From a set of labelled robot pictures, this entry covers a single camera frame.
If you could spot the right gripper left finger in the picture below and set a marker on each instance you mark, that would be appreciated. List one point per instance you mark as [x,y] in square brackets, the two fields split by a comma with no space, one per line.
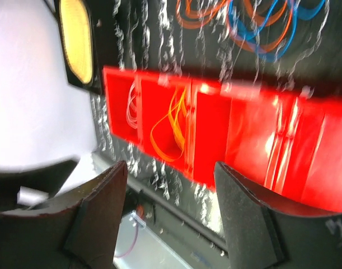
[40,228]

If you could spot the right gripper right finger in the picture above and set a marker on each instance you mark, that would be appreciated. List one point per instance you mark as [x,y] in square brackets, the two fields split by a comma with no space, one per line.
[263,229]

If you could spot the black tray under pad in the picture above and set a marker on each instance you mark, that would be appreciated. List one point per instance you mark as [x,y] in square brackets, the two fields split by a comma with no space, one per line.
[95,86]

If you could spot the black marbled mat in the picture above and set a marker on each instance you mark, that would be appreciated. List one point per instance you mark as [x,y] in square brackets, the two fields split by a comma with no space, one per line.
[149,37]

